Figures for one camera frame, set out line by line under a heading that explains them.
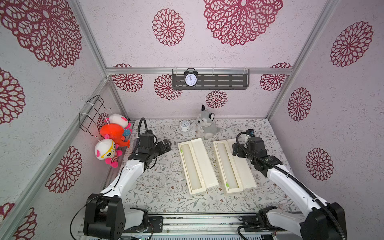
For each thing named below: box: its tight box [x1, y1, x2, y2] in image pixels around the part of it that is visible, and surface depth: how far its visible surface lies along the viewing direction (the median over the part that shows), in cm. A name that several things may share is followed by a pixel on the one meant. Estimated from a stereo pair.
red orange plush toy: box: [100, 123, 130, 148], surface depth 91 cm
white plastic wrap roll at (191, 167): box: [180, 144, 202, 191], surface depth 87 cm
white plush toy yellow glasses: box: [94, 134, 123, 168], surface depth 82 cm
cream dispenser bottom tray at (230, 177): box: [213, 140, 244, 194], surface depth 87 cm
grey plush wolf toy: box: [195, 104, 220, 141], surface depth 100 cm
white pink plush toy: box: [105, 113, 132, 135], surface depth 98 cm
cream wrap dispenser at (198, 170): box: [181, 137, 220, 195], surface depth 87 cm
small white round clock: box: [179, 120, 191, 132], surface depth 115 cm
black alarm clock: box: [184, 67, 198, 87], surface depth 92 cm
